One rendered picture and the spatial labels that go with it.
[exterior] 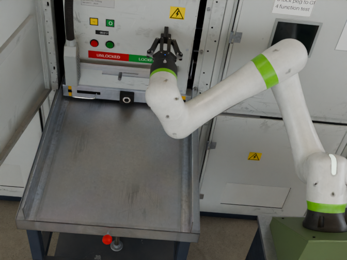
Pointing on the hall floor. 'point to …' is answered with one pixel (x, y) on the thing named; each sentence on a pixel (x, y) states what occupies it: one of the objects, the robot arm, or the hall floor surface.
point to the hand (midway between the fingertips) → (166, 34)
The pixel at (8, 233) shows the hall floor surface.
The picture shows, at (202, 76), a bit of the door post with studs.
